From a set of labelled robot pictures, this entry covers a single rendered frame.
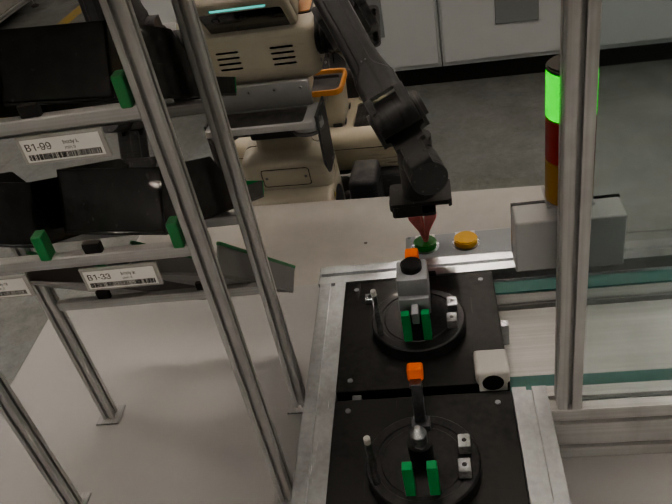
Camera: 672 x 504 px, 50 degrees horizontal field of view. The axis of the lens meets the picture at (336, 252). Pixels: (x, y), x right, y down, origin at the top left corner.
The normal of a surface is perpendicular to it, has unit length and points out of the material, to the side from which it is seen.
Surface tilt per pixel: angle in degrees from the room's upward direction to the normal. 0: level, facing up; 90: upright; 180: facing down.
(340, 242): 0
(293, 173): 98
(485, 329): 0
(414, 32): 90
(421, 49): 90
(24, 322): 0
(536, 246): 90
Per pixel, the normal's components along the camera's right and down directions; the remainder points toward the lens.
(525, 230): -0.07, 0.61
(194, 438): -0.17, -0.79
